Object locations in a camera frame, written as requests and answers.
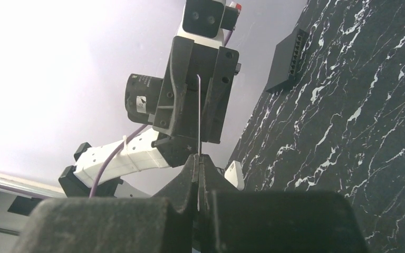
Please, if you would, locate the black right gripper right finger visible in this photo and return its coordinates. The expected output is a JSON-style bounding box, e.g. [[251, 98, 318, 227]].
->
[[199, 155, 368, 252]]

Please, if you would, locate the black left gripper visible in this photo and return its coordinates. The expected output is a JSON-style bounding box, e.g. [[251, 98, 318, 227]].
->
[[124, 36, 240, 167]]

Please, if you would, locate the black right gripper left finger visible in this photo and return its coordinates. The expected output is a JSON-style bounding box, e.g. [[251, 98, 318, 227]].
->
[[13, 154, 199, 252]]

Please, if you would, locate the black credit card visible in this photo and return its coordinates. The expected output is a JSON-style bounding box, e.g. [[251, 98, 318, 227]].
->
[[197, 74, 202, 156]]

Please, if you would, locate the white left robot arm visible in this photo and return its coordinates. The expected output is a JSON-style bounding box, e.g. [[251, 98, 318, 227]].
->
[[59, 36, 241, 198]]

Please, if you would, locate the white card near left base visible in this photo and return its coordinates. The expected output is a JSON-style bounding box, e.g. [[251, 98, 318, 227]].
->
[[224, 161, 245, 191]]

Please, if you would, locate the black block far left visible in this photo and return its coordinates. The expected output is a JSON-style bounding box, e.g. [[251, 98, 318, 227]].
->
[[264, 26, 308, 94]]

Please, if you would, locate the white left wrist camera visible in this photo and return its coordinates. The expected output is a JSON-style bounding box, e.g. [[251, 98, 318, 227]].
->
[[176, 0, 242, 49]]

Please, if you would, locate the aluminium left side rail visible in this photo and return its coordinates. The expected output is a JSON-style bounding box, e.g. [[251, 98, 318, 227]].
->
[[0, 173, 66, 199]]

